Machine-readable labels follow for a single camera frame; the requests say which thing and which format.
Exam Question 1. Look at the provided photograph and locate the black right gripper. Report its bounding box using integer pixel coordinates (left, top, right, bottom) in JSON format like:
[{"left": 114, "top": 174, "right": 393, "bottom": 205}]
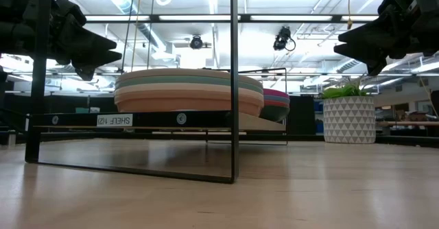
[{"left": 333, "top": 0, "right": 426, "bottom": 77}]

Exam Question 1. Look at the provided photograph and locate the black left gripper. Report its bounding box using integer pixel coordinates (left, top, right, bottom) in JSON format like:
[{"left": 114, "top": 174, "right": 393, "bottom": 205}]
[{"left": 47, "top": 0, "right": 123, "bottom": 82}]

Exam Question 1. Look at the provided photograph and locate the grey beige plate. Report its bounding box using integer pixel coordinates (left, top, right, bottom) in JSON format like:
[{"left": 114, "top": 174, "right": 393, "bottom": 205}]
[{"left": 115, "top": 67, "right": 264, "bottom": 86}]

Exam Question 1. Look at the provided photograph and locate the magenta plate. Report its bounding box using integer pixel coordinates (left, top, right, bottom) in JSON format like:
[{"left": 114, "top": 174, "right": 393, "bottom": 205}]
[{"left": 262, "top": 88, "right": 291, "bottom": 99}]

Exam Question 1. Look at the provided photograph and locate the black-framed wooden shelf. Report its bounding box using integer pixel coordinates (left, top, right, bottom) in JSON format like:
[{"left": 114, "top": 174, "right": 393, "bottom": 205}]
[{"left": 24, "top": 0, "right": 289, "bottom": 184}]

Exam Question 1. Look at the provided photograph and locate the succulent in white patterned pot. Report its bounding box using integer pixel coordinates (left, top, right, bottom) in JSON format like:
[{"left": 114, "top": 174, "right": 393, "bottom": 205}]
[{"left": 320, "top": 74, "right": 377, "bottom": 145}]

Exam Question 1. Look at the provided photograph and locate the wooden background table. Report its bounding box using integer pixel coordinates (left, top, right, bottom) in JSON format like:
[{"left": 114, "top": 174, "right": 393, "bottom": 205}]
[{"left": 375, "top": 119, "right": 439, "bottom": 128}]

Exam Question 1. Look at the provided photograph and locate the black cabinet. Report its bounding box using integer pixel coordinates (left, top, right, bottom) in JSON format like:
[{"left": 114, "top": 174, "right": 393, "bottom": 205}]
[{"left": 289, "top": 95, "right": 317, "bottom": 136}]

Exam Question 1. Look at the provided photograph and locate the dark green plate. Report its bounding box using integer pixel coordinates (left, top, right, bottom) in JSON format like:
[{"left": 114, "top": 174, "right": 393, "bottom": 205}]
[{"left": 259, "top": 104, "right": 290, "bottom": 123}]

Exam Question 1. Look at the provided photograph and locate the yellow hanging cable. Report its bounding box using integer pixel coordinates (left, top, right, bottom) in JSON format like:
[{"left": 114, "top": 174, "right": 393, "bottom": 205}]
[{"left": 345, "top": 0, "right": 354, "bottom": 30}]

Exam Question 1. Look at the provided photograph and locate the yellow hanging rope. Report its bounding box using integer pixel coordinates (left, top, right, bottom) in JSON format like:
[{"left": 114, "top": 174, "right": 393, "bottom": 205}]
[{"left": 129, "top": 0, "right": 142, "bottom": 73}]

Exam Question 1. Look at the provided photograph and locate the black ceiling camera with cable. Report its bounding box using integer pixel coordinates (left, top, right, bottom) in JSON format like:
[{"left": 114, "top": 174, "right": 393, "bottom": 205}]
[{"left": 273, "top": 25, "right": 296, "bottom": 51}]

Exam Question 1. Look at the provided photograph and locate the round black ceiling camera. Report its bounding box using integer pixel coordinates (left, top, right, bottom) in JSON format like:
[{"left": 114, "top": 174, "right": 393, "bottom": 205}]
[{"left": 189, "top": 35, "right": 204, "bottom": 50}]

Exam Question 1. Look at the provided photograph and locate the black metal rig frame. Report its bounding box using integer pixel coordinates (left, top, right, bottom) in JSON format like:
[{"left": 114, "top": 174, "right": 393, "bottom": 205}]
[{"left": 0, "top": 130, "right": 439, "bottom": 149}]

